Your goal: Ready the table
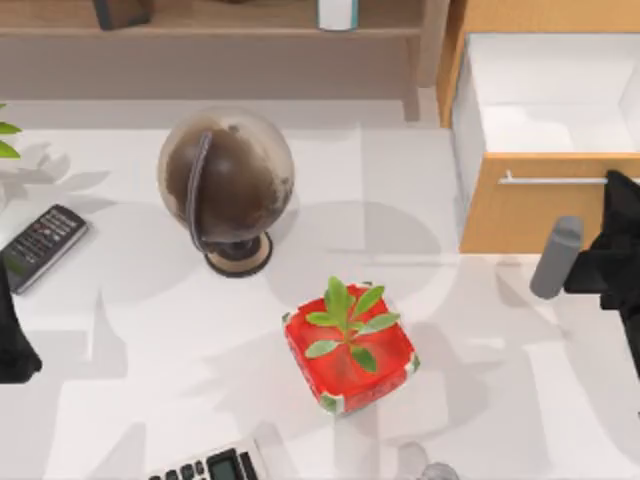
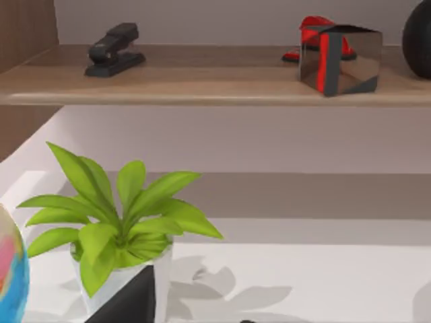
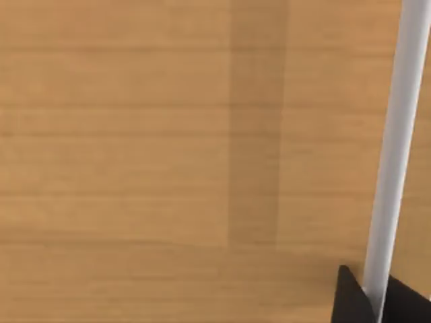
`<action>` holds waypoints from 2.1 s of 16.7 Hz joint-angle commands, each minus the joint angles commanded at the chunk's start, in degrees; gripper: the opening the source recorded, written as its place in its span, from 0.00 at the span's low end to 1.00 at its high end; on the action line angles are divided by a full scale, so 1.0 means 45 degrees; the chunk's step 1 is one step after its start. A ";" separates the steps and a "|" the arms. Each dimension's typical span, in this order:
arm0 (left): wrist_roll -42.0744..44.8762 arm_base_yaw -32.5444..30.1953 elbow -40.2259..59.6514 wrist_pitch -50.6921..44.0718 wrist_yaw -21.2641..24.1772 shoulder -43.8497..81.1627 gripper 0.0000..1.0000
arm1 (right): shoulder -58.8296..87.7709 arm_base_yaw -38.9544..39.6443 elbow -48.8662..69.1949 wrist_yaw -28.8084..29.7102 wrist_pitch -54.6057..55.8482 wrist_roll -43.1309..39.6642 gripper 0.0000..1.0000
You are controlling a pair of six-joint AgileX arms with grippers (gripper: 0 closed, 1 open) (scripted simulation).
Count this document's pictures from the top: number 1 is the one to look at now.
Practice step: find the wooden open shelf unit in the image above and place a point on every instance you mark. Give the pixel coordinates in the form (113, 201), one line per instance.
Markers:
(210, 55)

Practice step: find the white and blue cylinder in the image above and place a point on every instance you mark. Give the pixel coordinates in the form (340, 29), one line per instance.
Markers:
(339, 14)

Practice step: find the wooden cupboard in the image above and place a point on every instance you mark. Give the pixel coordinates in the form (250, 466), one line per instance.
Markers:
(452, 30)

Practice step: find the brown globe on stand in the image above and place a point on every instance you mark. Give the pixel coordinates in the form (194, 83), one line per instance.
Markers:
(225, 175)

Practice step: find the white drawer inside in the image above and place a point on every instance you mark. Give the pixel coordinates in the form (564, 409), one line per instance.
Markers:
(545, 85)

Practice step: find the green leafy plant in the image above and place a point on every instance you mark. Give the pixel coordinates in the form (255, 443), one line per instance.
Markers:
(7, 129)

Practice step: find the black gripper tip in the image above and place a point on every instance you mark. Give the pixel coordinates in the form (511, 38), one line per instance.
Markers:
(12, 345)

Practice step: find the white calculator with black keys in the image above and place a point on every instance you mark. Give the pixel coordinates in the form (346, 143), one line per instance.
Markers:
(220, 465)

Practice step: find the dark brown box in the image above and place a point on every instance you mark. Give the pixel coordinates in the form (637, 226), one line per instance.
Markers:
(122, 12)

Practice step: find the clear grey glass object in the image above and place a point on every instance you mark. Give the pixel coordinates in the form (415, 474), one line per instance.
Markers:
(440, 472)

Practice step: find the pale wooden drawer front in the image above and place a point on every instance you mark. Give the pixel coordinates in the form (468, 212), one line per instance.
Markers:
(530, 220)

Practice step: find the black remote control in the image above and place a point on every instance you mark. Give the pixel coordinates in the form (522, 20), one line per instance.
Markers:
(42, 245)

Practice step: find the red pot with green plant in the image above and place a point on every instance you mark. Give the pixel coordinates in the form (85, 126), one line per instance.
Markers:
(352, 360)

